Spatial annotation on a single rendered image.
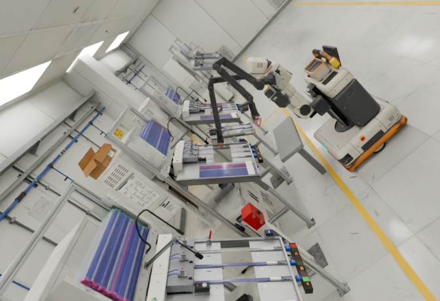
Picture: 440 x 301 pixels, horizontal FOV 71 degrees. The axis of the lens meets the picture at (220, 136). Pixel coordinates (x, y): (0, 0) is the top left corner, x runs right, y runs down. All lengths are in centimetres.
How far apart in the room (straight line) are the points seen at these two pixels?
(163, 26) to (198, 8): 125
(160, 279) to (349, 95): 202
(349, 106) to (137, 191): 193
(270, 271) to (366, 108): 167
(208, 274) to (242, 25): 922
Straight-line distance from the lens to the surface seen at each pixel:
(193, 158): 291
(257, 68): 266
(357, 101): 286
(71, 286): 149
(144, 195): 277
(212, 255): 194
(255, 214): 237
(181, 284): 173
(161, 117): 398
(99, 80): 605
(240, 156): 302
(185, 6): 1037
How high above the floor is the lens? 198
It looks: 18 degrees down
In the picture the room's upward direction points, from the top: 50 degrees counter-clockwise
